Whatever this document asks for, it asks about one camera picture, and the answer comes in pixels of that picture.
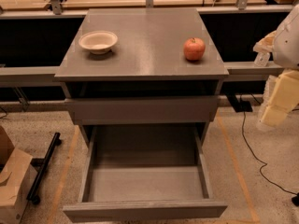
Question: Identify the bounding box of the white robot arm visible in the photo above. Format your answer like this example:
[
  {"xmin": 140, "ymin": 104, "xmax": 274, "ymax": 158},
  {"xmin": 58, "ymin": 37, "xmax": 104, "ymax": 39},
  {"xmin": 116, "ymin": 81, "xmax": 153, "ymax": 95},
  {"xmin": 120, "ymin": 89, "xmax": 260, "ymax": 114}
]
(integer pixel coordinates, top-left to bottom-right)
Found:
[{"xmin": 253, "ymin": 5, "xmax": 299, "ymax": 131}]

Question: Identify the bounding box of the red apple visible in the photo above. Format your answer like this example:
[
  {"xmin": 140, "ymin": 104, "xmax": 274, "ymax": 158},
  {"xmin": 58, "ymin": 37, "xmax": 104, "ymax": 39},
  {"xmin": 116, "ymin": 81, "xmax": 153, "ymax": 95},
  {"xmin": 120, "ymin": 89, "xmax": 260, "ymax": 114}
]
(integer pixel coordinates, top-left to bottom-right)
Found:
[{"xmin": 183, "ymin": 37, "xmax": 206, "ymax": 61}]

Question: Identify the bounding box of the grey drawer cabinet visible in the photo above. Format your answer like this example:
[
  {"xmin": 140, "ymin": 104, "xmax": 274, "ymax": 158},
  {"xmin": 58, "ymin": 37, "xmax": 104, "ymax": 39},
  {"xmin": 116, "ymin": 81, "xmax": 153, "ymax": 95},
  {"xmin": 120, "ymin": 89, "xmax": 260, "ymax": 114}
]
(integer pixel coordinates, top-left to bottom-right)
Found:
[{"xmin": 55, "ymin": 8, "xmax": 228, "ymax": 141}]

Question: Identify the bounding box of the open grey middle drawer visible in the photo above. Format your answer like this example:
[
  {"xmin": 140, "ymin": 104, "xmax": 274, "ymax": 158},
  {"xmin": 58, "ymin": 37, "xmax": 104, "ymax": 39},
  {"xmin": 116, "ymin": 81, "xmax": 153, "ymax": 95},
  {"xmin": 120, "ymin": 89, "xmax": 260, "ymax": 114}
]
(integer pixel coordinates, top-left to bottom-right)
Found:
[{"xmin": 64, "ymin": 124, "xmax": 227, "ymax": 223}]

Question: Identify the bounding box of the black floor power box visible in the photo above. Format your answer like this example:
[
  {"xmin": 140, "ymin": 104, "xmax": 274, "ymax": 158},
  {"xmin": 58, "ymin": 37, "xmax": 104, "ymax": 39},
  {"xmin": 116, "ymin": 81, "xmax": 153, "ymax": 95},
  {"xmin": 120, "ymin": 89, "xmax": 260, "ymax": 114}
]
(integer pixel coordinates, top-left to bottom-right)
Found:
[{"xmin": 226, "ymin": 94, "xmax": 252, "ymax": 113}]

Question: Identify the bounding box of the black floor cable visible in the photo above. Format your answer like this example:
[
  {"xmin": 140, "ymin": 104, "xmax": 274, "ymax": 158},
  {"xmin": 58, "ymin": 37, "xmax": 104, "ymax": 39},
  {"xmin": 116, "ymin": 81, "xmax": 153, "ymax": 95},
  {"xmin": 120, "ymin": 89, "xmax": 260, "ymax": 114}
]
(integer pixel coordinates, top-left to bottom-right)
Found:
[{"xmin": 241, "ymin": 93, "xmax": 299, "ymax": 196}]

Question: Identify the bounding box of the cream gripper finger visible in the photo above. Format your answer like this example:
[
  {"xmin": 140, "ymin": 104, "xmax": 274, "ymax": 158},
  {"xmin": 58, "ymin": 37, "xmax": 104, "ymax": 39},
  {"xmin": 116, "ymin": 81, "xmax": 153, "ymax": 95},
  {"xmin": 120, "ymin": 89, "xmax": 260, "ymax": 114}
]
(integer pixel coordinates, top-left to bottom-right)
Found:
[
  {"xmin": 259, "ymin": 69, "xmax": 299, "ymax": 128},
  {"xmin": 253, "ymin": 31, "xmax": 276, "ymax": 53}
]

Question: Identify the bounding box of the cardboard box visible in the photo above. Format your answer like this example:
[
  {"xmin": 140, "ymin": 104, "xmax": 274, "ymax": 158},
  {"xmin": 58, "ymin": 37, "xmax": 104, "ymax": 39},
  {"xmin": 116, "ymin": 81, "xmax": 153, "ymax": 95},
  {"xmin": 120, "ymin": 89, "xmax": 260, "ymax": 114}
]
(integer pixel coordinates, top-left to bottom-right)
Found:
[{"xmin": 0, "ymin": 126, "xmax": 36, "ymax": 224}]

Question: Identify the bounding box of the clear sanitizer bottle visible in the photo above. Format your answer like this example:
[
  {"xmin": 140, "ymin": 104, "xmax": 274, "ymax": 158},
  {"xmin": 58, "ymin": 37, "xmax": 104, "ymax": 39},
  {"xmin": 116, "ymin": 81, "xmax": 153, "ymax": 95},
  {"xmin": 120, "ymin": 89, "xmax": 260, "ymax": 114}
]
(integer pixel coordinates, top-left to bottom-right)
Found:
[{"xmin": 254, "ymin": 52, "xmax": 270, "ymax": 67}]

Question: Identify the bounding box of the closed grey top drawer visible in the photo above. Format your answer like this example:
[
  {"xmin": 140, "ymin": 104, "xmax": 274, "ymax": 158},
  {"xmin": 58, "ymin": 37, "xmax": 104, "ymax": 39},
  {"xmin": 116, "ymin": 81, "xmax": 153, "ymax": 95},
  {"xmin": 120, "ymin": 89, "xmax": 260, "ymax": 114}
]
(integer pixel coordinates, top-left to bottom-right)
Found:
[{"xmin": 65, "ymin": 96, "xmax": 218, "ymax": 125}]

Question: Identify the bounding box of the white paper bowl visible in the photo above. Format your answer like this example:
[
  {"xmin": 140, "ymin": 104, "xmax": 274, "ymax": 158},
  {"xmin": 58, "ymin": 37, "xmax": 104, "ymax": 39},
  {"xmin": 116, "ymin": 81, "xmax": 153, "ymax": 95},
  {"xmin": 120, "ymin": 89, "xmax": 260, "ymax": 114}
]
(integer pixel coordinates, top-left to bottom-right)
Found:
[{"xmin": 78, "ymin": 31, "xmax": 118, "ymax": 55}]

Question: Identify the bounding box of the black metal bar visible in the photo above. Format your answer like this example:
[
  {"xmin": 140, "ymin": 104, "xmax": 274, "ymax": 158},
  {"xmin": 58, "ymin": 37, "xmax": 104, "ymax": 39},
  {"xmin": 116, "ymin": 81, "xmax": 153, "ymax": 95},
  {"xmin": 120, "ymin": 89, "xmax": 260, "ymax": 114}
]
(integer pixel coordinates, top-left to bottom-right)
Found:
[{"xmin": 27, "ymin": 133, "xmax": 62, "ymax": 205}]

